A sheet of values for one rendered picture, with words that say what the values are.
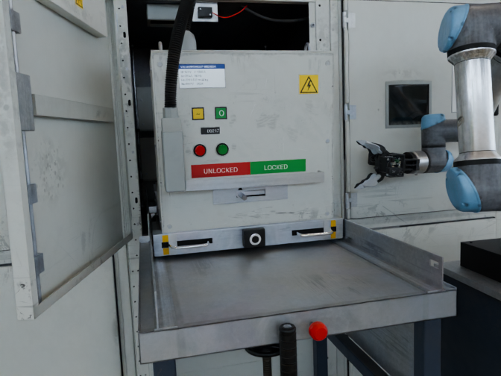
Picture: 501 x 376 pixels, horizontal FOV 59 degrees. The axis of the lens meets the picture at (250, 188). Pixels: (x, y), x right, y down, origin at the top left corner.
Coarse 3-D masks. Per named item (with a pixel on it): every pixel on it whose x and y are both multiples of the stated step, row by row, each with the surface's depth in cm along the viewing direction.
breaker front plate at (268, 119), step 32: (160, 64) 111; (256, 64) 117; (288, 64) 119; (320, 64) 121; (160, 96) 113; (192, 96) 115; (224, 96) 116; (256, 96) 118; (288, 96) 120; (320, 96) 123; (160, 128) 114; (192, 128) 116; (224, 128) 118; (256, 128) 120; (288, 128) 122; (320, 128) 124; (160, 160) 115; (192, 160) 117; (224, 160) 119; (256, 160) 121; (320, 160) 126; (192, 192) 119; (224, 192) 121; (288, 192) 125; (320, 192) 127; (192, 224) 120; (224, 224) 122; (256, 224) 124
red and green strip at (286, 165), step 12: (192, 168) 118; (204, 168) 118; (216, 168) 119; (228, 168) 120; (240, 168) 121; (252, 168) 121; (264, 168) 122; (276, 168) 123; (288, 168) 124; (300, 168) 125
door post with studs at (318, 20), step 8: (320, 0) 146; (328, 0) 147; (312, 8) 146; (320, 8) 146; (328, 8) 147; (312, 16) 146; (320, 16) 147; (328, 16) 147; (312, 24) 145; (320, 24) 147; (328, 24) 148; (312, 32) 147; (320, 32) 147; (328, 32) 148; (312, 40) 147; (320, 40) 147; (328, 40) 148; (312, 48) 148; (320, 48) 148; (328, 48) 148; (328, 344) 160; (328, 352) 160; (328, 360) 161; (328, 368) 161
